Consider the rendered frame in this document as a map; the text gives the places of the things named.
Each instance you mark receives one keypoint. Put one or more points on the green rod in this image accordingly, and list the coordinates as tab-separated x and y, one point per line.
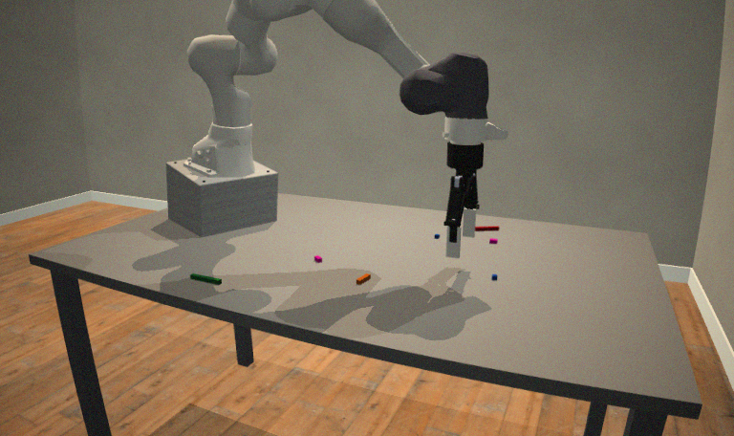
206	279

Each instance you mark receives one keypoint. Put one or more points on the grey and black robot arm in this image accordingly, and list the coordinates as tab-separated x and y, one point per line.
456	85

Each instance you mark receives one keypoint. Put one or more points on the orange rod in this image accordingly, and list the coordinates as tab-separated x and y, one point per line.
363	279

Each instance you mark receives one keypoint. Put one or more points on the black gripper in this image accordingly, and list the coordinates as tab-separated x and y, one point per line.
465	159

